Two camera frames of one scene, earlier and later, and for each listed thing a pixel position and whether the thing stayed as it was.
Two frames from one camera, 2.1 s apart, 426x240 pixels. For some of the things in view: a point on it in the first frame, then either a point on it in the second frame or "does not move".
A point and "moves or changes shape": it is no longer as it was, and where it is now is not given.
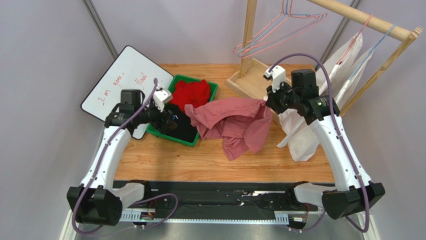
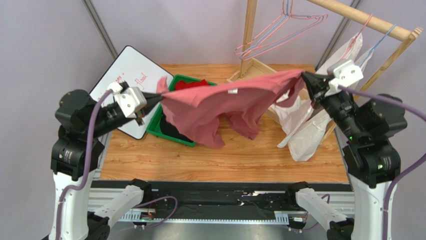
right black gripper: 274,101 -> 321,91
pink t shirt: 242,123 moves or changes shape
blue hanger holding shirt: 374,50 does not move
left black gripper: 164,126 -> 152,99
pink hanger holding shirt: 354,41 does not move
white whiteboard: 129,69 does not move
